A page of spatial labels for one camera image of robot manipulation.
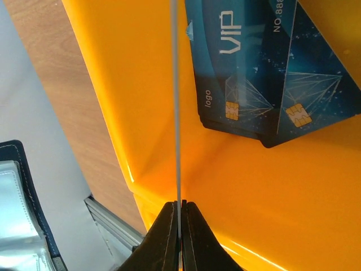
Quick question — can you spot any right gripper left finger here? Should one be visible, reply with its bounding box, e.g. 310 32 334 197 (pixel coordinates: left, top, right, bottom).
118 202 179 271

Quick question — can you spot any blue credit card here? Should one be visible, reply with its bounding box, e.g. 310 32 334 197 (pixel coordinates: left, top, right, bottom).
170 0 183 270
261 3 360 148

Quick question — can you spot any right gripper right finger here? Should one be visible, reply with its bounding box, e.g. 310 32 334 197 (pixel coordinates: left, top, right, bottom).
180 200 242 271

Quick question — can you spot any blue card holder wallet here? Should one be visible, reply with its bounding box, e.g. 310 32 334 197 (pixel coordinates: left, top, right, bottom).
1 140 67 270

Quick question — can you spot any yellow bin top of row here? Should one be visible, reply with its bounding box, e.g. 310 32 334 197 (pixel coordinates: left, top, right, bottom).
63 1 360 270

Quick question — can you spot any blue VIP card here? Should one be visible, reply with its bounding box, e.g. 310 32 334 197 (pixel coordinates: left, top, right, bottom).
186 0 297 139

